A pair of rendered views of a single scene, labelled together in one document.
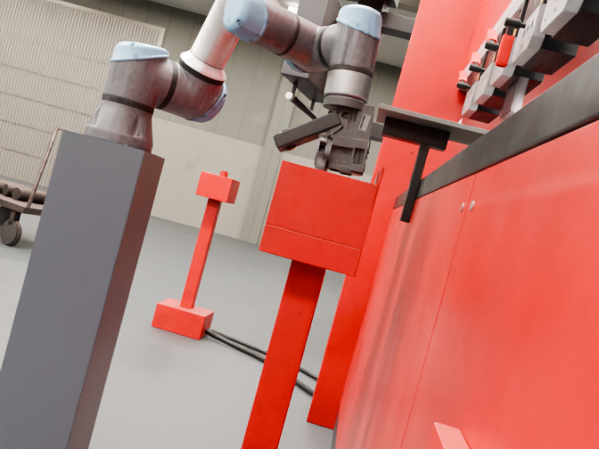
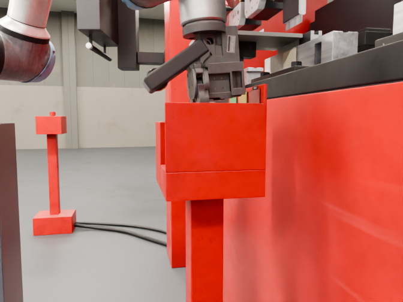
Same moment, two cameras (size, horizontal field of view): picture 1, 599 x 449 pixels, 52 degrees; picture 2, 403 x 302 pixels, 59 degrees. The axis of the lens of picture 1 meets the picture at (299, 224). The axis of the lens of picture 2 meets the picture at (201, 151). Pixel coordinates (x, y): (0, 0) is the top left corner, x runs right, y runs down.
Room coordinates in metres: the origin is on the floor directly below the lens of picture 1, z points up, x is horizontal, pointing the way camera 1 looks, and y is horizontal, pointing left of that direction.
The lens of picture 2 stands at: (0.47, 0.15, 0.79)
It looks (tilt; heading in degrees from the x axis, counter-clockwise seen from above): 5 degrees down; 343
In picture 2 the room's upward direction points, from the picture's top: straight up
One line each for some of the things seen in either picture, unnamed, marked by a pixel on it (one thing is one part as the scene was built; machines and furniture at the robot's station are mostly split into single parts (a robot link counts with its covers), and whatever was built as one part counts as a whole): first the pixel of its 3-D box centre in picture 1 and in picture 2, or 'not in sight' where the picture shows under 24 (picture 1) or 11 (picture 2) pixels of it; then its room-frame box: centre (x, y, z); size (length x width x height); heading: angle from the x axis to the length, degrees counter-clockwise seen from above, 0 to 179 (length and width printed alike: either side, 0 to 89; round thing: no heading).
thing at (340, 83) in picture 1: (347, 90); (202, 15); (1.04, -0.02, 0.95); 0.08 x 0.08 x 0.05
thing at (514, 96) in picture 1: (512, 103); (294, 9); (1.37, -0.38, 1.09); 0.10 x 0.02 x 0.10; 175
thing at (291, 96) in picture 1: (305, 102); (100, 48); (2.72, 0.11, 1.20); 0.45 x 0.03 x 0.08; 164
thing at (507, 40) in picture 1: (509, 43); not in sight; (1.22, -0.30, 1.16); 0.04 x 0.02 x 0.10; 85
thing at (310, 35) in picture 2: not in sight; (297, 45); (1.34, -0.38, 0.98); 0.20 x 0.03 x 0.03; 175
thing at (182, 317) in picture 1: (201, 250); (53, 171); (3.10, 0.44, 0.41); 0.25 x 0.20 x 0.83; 85
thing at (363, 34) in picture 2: not in sight; (345, 39); (1.35, -0.54, 1.01); 0.26 x 0.12 x 0.05; 85
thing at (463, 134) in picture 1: (435, 127); (241, 41); (1.38, -0.24, 1.00); 0.26 x 0.18 x 0.01; 85
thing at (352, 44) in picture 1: (354, 43); not in sight; (1.04, -0.01, 1.03); 0.09 x 0.08 x 0.11; 39
